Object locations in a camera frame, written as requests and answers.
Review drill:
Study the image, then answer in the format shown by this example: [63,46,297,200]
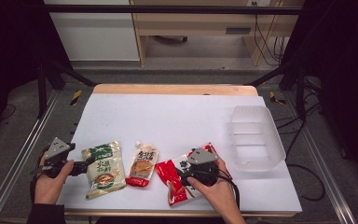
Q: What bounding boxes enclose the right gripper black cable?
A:
[211,169,241,210]

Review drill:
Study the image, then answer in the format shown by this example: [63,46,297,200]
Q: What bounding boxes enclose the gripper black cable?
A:
[211,169,241,210]
[28,153,46,203]

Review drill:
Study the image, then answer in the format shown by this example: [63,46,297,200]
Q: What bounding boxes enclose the orange spouted sauce pouch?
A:
[125,140,159,189]

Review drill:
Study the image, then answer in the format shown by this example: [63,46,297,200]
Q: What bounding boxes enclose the white paper sheet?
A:
[55,92,303,214]

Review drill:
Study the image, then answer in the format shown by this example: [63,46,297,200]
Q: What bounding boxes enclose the yellow-handled tool left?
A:
[69,89,83,107]

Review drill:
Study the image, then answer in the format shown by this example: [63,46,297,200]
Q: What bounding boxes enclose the person's right hand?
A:
[186,154,241,217]

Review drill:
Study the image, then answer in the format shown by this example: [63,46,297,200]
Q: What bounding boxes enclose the translucent plastic container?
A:
[228,105,287,173]

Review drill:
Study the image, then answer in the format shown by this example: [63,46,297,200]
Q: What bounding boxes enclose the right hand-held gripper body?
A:
[180,147,222,188]

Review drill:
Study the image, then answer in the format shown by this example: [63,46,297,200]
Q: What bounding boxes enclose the light wooden desk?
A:
[130,0,306,67]

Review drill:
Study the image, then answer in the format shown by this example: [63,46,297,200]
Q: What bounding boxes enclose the black curtain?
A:
[282,0,358,192]
[0,0,73,147]

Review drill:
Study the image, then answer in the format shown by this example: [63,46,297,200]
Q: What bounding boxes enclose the black horizontal frame bar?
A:
[41,4,304,16]

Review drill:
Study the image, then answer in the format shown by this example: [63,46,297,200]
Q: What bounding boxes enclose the green and cream sauce pouch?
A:
[81,140,128,200]

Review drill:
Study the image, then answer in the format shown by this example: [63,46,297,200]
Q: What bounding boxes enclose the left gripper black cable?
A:
[28,153,46,203]

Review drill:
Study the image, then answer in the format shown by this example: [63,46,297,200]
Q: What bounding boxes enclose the black looped floor cable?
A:
[286,162,327,203]

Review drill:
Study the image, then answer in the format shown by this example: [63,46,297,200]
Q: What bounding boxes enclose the person's left hand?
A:
[33,151,76,205]

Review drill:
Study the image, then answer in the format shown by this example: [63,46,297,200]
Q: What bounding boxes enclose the black hanging desk cables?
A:
[252,1,286,67]

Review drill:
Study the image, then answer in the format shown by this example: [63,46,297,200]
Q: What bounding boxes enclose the red and white sauce packet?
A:
[154,142,233,208]

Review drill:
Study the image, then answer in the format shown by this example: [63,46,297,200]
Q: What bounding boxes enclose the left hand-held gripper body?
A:
[39,137,89,179]

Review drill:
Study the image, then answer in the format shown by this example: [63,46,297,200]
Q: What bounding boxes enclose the yellow-handled tool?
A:
[268,91,287,106]
[69,89,83,107]

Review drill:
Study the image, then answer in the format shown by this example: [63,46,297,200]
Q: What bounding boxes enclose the thin black floor cable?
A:
[0,103,18,123]

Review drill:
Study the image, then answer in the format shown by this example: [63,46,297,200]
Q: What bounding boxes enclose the yellow-handled tool right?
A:
[268,91,287,106]

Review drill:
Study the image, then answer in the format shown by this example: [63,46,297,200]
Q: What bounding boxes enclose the white cabinet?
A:
[43,0,141,62]

